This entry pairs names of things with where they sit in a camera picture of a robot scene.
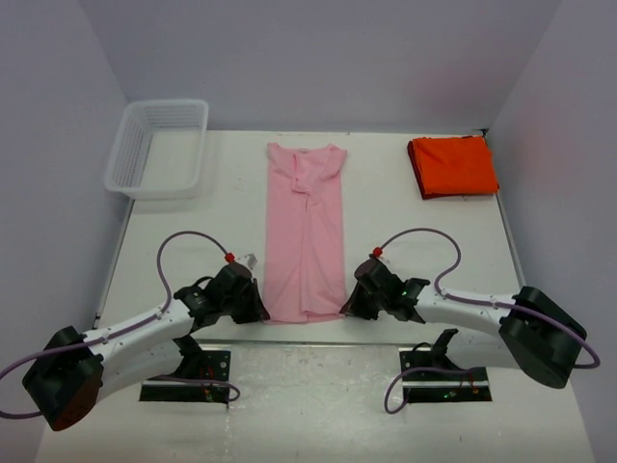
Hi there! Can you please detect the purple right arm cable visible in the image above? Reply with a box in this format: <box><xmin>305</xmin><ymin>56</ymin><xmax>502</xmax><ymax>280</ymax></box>
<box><xmin>371</xmin><ymin>228</ymin><xmax>602</xmax><ymax>370</ymax></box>

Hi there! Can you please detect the white plastic basket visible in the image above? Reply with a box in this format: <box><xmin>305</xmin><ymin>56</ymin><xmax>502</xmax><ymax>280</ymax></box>
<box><xmin>104</xmin><ymin>98</ymin><xmax>209</xmax><ymax>201</ymax></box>

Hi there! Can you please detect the pink t shirt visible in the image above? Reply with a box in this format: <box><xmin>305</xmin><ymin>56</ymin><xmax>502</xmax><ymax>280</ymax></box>
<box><xmin>262</xmin><ymin>143</ymin><xmax>347</xmax><ymax>324</ymax></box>

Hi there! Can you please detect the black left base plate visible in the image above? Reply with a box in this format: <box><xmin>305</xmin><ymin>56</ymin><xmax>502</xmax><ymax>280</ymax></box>
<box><xmin>139</xmin><ymin>337</ymin><xmax>237</xmax><ymax>405</ymax></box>

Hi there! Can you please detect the orange folded t shirt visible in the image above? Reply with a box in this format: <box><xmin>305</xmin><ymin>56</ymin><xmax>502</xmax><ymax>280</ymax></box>
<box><xmin>413</xmin><ymin>136</ymin><xmax>499</xmax><ymax>200</ymax></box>

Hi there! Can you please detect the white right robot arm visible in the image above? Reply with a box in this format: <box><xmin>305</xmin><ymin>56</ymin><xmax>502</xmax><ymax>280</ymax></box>
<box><xmin>340</xmin><ymin>257</ymin><xmax>586</xmax><ymax>389</ymax></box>

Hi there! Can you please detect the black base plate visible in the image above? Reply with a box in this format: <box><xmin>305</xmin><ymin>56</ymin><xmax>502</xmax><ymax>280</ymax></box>
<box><xmin>139</xmin><ymin>337</ymin><xmax>237</xmax><ymax>405</ymax></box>
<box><xmin>399</xmin><ymin>329</ymin><xmax>493</xmax><ymax>404</ymax></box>

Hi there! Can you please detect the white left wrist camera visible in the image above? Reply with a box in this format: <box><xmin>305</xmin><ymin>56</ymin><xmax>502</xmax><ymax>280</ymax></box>
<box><xmin>236</xmin><ymin>253</ymin><xmax>257</xmax><ymax>271</ymax></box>

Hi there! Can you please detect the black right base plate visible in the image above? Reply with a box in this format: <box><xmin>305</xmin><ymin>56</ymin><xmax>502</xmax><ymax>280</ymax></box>
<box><xmin>399</xmin><ymin>329</ymin><xmax>493</xmax><ymax>404</ymax></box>

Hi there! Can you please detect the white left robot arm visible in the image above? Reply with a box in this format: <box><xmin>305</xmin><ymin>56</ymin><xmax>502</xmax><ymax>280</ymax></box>
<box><xmin>22</xmin><ymin>261</ymin><xmax>269</xmax><ymax>431</ymax></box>

